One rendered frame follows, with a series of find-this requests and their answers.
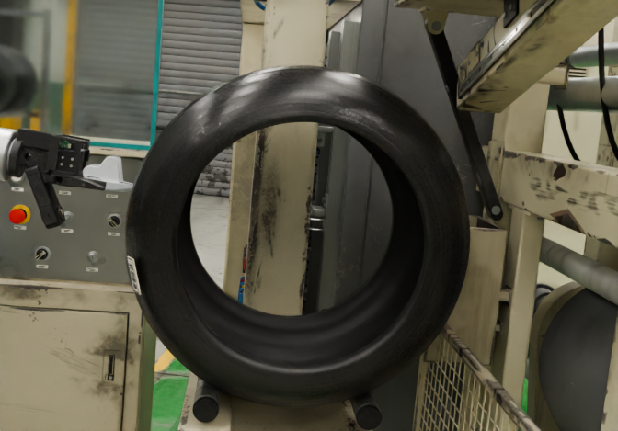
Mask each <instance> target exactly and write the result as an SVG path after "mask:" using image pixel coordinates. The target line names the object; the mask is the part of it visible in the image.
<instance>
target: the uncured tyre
mask: <svg viewBox="0 0 618 431"><path fill-rule="evenodd" d="M291 122H316V123H324V124H329V125H333V126H335V127H338V128H339V129H341V130H343V131H345V132H346V133H348V134H349V135H350V136H352V137H353V138H354V139H356V140H357V141H358V142H359V143H360V144H361V145H363V146H364V148H365V149H366V150H367V151H368V152H369V153H370V154H371V156H372V157H373V159H374V160H375V162H376V163H377V164H378V165H379V167H380V169H381V171H382V173H383V176H384V179H385V181H386V184H387V186H388V190H389V194H390V199H391V205H392V226H391V232H390V237H389V241H388V245H387V247H386V250H385V252H384V255H383V258H382V260H381V262H380V264H379V266H378V267H377V268H376V269H375V271H374V272H373V274H372V275H371V277H370V278H369V279H368V280H367V282H366V283H365V284H364V285H363V286H362V287H361V288H360V289H359V290H357V291H356V292H355V293H354V294H352V295H351V296H350V297H348V298H347V299H345V300H344V301H342V302H341V303H339V304H337V305H335V306H333V307H331V308H328V309H326V310H323V311H321V312H315V313H310V314H306V315H295V316H285V315H276V314H270V313H265V312H260V311H257V310H255V309H252V308H250V307H247V306H245V305H244V304H242V303H241V302H239V301H237V300H235V299H234V298H232V297H231V296H230V295H228V294H227V293H226V292H225V291H223V290H222V289H221V288H220V287H219V286H218V285H217V284H216V283H215V282H214V280H213V279H212V278H211V276H210V275H209V274H208V272H207V271H206V269H205V267H204V266H203V264H202V262H201V261H200V258H199V256H198V253H197V250H196V248H195V244H194V242H193V237H192V232H191V224H190V211H191V202H192V198H193V193H194V189H195V186H196V184H197V182H198V179H199V177H200V173H201V172H202V171H203V170H204V168H205V167H206V166H207V165H208V164H209V163H210V162H211V161H212V160H213V159H214V158H215V157H216V156H217V155H218V154H219V153H220V152H222V151H223V150H224V149H225V148H227V147H228V146H229V145H231V144H232V143H234V142H236V141H238V140H239V139H241V138H243V137H245V136H247V135H248V134H250V133H252V132H255V131H257V130H262V129H265V128H267V127H270V126H274V125H279V124H284V123H291ZM469 251H470V221H469V212H468V206H467V200H466V196H465V193H464V186H463V183H462V180H461V178H460V175H459V173H458V170H457V168H456V165H455V163H454V161H453V159H452V157H451V155H450V153H449V151H448V150H447V148H446V146H445V145H444V143H443V141H442V140H441V138H440V137H439V135H438V134H437V132H436V131H435V130H434V129H433V128H432V127H431V126H430V125H429V123H428V122H427V121H426V120H425V119H424V118H423V117H422V116H421V115H420V114H419V113H418V112H417V111H416V110H415V109H414V108H413V107H411V106H410V105H409V104H408V103H407V102H406V101H405V100H404V99H402V98H401V97H400V96H398V95H396V94H395V93H393V92H392V91H390V90H388V89H387V88H385V87H383V86H381V85H379V84H377V83H375V82H374V81H371V80H369V79H367V78H364V77H362V76H359V75H356V74H352V73H349V72H346V71H342V70H339V69H334V68H329V67H323V66H314V65H284V66H276V67H270V68H265V69H261V70H256V71H254V72H250V73H247V74H242V75H239V76H237V77H235V78H232V79H230V80H228V81H225V82H223V83H221V84H219V85H217V86H216V87H214V88H212V89H210V90H209V91H207V92H205V93H204V94H202V95H201V96H199V97H197V98H196V99H195V100H193V101H192V102H191V103H190V104H188V105H187V106H186V107H185V108H183V109H182V110H181V111H180V112H179V113H178V114H177V115H176V116H175V117H174V118H173V119H172V120H171V121H170V122H169V123H168V124H167V125H166V127H165V128H164V129H163V130H162V132H161V133H160V134H159V136H158V137H157V138H156V140H155V141H154V143H153V145H152V146H151V148H150V149H149V151H148V153H147V155H146V156H145V157H144V159H143V162H142V164H141V166H140V169H139V171H138V173H137V176H136V177H135V180H134V183H133V186H132V192H131V194H130V198H129V203H128V208H127V213H126V222H125V254H126V261H127V267H128V272H129V276H130V280H131V284H132V278H131V273H130V269H129V264H128V259H127V256H129V257H131V258H133V259H134V262H135V266H136V271H137V277H138V281H139V286H140V291H141V295H139V294H138V293H137V292H135V291H134V294H135V297H136V299H137V301H138V303H139V306H140V308H141V310H142V312H143V315H144V317H145V318H146V320H147V322H148V323H149V324H150V326H151V327H152V329H153V331H154V332H155V334H156V335H157V337H158V338H159V340H160V341H161V342H162V343H163V345H164V346H165V347H166V349H167V350H168V351H169V352H170V353H171V354H172V355H173V356H174V357H175V358H176V359H177V360H178V361H179V362H180V363H181V364H182V365H183V366H184V367H186V368H187V369H188V370H189V371H191V372H192V373H193V374H195V375H196V376H197V377H199V378H200V379H202V380H204V381H205V382H207V383H209V384H210V385H212V386H213V387H215V388H217V389H219V390H221V391H224V392H226V393H228V394H231V395H233V396H235V397H238V398H240V399H243V400H247V401H250V402H253V403H260V404H265V405H271V406H278V407H294V408H298V407H315V406H322V405H328V404H332V403H339V402H343V401H346V400H349V399H352V398H355V397H358V396H360V395H362V394H364V393H366V392H369V391H372V390H374V389H376V388H378V387H380V386H382V385H383V384H385V383H386V382H387V381H389V380H391V379H393V378H394V377H396V376H397V375H398V374H400V373H401V372H403V371H404V370H405V369H407V368H408V367H409V366H410V365H411V364H412V363H414V362H415V361H416V360H417V359H418V358H419V357H420V356H421V355H422V354H423V353H424V352H425V351H426V350H427V348H428V347H429V346H430V345H431V344H432V342H433V341H434V340H435V338H436V337H437V336H438V334H439V333H440V332H441V330H442V328H443V326H444V325H445V324H446V323H447V321H448V319H449V317H450V315H451V314H452V311H453V309H454V306H455V304H456V302H457V301H458V298H459V295H460V293H461V290H462V287H463V284H464V278H465V274H466V270H467V265H468V259H469Z"/></svg>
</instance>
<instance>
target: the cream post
mask: <svg viewBox="0 0 618 431"><path fill-rule="evenodd" d="M265 7H266V9H264V12H266V13H265V25H264V37H263V52H262V64H261V69H265V68H270V67H276V66H284V65H314V66H323V67H324V59H325V47H326V28H327V17H328V7H329V0H267V2H266V4H265ZM317 132H318V123H316V122H291V123H284V124H279V125H274V126H270V127H267V128H265V129H262V130H257V131H256V143H255V155H254V167H253V182H252V194H251V206H250V216H249V226H248V238H247V250H246V273H245V286H244V299H243V304H244V305H245V306H247V307H250V308H252V309H255V310H257V311H260V312H265V313H270V314H276V315H285V316H295V315H302V309H303V289H304V279H305V268H306V257H307V246H308V236H309V226H310V215H311V205H312V195H313V183H314V173H315V153H316V143H317Z"/></svg>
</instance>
